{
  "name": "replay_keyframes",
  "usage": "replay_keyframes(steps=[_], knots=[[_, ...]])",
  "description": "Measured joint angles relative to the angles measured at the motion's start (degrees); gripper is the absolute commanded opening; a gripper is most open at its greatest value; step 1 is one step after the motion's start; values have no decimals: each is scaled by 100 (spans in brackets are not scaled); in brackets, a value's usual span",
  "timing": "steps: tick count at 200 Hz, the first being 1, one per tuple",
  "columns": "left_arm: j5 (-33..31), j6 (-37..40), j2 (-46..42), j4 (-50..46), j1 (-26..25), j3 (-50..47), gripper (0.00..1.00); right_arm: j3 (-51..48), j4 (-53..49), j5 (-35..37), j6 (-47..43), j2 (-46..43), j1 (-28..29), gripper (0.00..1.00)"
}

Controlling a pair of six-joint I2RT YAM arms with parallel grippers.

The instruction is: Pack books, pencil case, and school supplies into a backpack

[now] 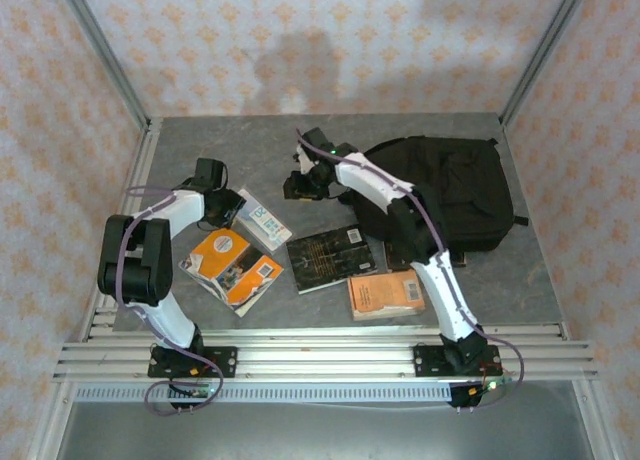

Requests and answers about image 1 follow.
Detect aluminium frame post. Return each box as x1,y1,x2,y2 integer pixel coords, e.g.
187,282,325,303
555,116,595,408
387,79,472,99
53,0,152,131
498,0,595,127

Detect aluminium mounting rail beam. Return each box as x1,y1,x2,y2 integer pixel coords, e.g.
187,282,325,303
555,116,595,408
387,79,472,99
52,324,600,383

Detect black paperback book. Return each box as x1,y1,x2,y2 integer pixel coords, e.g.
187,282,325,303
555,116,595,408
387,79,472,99
285,224,380,295

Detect black fabric backpack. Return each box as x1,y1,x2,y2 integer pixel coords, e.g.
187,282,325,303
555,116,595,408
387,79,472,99
344,135,530,254

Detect aluminium side rail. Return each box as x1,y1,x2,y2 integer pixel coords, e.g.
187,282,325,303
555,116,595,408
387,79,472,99
79,117,164,342

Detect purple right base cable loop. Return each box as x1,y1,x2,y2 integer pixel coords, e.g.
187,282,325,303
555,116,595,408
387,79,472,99
457,337,527,412

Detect large orange torn-cover book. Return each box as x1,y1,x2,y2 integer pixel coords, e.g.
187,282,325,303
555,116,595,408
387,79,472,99
178,227,285,318

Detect grey slotted cable duct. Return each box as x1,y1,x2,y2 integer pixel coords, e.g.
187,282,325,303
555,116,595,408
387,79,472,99
73,382,454,405

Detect small orange paperback book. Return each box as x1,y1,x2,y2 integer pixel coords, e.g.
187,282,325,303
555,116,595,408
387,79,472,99
347,269,427,322

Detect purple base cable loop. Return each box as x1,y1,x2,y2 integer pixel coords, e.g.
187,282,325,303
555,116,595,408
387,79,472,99
143,364,225,417
457,337,527,412

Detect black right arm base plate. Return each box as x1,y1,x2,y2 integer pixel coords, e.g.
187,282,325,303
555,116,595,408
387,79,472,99
413,343,504,379

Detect grey metal shelf panel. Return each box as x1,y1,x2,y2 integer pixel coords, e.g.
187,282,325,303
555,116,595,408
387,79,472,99
54,382,601,460

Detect dark red cover book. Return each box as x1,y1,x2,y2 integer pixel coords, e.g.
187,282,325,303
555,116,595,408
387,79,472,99
383,239,469,274

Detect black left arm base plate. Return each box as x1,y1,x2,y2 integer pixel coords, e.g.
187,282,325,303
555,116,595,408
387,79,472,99
147,346,239,380

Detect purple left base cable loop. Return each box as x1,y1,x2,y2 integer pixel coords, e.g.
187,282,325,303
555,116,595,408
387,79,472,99
143,364,225,417

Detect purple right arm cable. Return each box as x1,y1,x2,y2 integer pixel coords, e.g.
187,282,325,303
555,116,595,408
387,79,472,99
294,127,489,344

